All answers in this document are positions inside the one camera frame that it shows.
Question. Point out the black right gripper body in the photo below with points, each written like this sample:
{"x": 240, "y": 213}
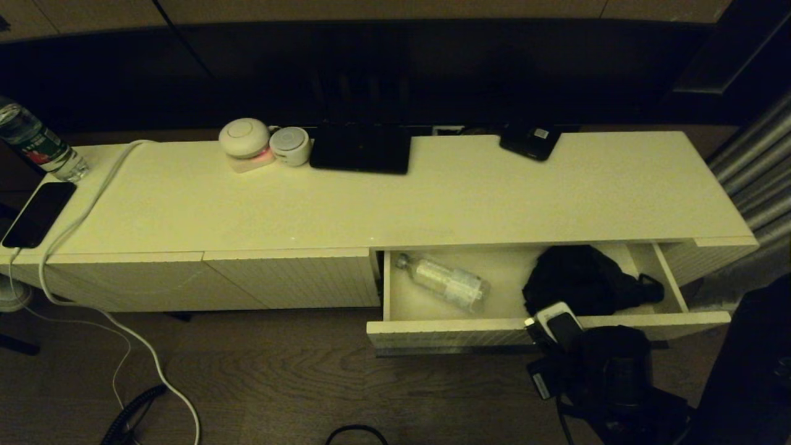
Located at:
{"x": 553, "y": 377}

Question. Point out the black cloth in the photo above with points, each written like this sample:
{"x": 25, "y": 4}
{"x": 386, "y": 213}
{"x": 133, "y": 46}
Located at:
{"x": 581, "y": 278}

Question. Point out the white slatted drawer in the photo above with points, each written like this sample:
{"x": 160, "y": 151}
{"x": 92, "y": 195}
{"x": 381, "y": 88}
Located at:
{"x": 507, "y": 278}

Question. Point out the clear plastic water bottle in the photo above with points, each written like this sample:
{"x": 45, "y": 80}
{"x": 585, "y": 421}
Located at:
{"x": 448, "y": 284}

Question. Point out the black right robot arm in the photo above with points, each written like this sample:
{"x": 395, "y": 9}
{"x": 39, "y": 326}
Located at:
{"x": 618, "y": 371}

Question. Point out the long white tv cabinet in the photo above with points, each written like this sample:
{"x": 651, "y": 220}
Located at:
{"x": 247, "y": 204}

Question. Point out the small black labelled device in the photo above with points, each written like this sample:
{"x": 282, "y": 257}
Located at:
{"x": 528, "y": 145}

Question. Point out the grey curtain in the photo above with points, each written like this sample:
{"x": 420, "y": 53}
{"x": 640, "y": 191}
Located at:
{"x": 760, "y": 179}

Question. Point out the black flat box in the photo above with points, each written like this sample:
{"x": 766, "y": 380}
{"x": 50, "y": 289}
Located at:
{"x": 358, "y": 151}

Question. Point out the large black television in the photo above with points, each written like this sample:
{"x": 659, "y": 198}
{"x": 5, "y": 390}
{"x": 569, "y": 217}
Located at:
{"x": 432, "y": 68}

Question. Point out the small white round device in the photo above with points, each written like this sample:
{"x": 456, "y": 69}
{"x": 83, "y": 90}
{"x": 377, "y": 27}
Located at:
{"x": 289, "y": 145}

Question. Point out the large white round device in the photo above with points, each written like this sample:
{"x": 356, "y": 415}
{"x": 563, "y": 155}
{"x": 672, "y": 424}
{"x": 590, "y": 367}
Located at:
{"x": 244, "y": 137}

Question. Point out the black floor foot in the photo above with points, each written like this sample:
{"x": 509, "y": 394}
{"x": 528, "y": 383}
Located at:
{"x": 18, "y": 345}

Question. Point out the black smartphone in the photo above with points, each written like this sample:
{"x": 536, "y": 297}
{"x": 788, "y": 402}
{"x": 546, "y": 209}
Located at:
{"x": 40, "y": 213}

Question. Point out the white round floor object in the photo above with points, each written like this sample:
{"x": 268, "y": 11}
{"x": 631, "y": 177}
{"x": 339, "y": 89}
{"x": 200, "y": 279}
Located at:
{"x": 9, "y": 296}

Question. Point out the water bottle green red label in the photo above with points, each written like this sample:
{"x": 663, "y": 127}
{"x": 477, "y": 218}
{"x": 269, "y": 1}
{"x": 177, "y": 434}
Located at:
{"x": 37, "y": 145}

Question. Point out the white wall socket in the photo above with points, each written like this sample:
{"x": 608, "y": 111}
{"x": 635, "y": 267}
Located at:
{"x": 448, "y": 130}

